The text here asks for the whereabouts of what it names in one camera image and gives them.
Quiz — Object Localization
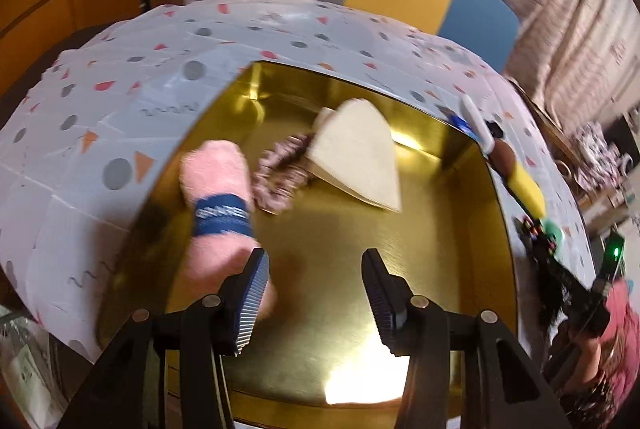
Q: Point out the pink towel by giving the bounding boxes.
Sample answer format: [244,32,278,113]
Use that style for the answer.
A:
[171,141,259,309]

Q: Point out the pink satin scrunchie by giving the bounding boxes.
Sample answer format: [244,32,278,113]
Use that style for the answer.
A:
[252,133,314,215]

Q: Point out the cream knit cloth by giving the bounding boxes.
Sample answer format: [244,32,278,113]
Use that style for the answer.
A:
[306,98,402,212]

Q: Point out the yellow sponge block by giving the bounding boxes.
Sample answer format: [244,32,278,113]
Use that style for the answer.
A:
[506,161,547,220]

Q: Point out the green silicone puff holder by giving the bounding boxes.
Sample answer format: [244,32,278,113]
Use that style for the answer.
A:
[541,218,564,250]

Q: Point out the brown makeup sponge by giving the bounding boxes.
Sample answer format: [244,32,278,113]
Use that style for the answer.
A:
[488,138,518,180]

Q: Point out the blue tissue pack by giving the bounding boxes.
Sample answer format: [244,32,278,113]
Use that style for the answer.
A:
[448,115,475,137]

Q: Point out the white foam sponge bar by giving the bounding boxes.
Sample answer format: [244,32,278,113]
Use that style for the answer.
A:
[460,94,495,156]

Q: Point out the black scrunchie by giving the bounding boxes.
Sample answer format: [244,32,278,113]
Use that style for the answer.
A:
[486,121,504,140]

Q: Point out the gold metal tin box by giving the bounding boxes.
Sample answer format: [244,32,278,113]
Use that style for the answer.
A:
[96,63,518,428]

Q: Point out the patterned white tablecloth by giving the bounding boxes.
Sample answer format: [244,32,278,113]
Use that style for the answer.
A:
[1,0,596,360]

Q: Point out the crumpled clothes pile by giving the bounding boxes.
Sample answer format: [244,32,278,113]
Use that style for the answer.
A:
[573,121,634,193]

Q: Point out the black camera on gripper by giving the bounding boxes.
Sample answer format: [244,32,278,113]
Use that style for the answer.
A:
[598,229,626,284]

